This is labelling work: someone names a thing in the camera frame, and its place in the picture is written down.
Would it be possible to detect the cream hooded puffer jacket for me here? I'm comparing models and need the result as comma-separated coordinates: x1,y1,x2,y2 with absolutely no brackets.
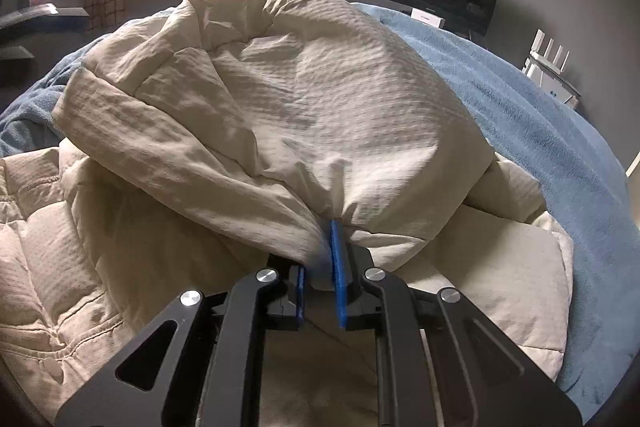
0,0,575,427

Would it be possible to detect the blue fleece blanket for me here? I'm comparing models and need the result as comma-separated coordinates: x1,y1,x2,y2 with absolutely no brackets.
0,2,640,408

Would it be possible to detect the white door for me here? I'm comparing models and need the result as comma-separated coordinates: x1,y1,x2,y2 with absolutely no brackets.
626,153,640,228

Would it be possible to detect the white box under router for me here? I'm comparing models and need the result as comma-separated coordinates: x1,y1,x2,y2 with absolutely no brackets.
523,58,579,109

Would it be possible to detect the white wifi router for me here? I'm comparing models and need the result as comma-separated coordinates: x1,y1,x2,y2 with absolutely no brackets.
522,29,570,77

